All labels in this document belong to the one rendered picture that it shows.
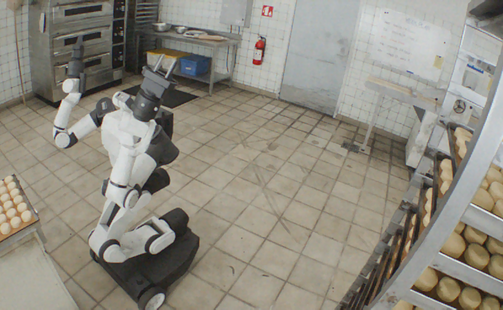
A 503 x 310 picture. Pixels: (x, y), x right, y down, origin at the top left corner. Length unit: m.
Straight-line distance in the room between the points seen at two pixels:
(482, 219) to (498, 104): 0.16
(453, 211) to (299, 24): 4.57
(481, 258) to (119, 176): 1.00
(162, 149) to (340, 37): 3.85
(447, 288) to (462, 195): 0.24
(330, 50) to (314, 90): 0.73
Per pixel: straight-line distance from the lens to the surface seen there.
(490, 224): 0.42
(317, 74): 4.81
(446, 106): 0.78
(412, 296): 0.51
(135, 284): 1.76
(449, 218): 0.38
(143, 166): 1.12
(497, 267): 0.53
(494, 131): 0.34
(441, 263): 0.46
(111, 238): 1.59
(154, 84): 0.93
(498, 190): 0.52
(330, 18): 4.69
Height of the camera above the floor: 1.67
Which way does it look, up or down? 31 degrees down
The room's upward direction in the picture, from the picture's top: 9 degrees clockwise
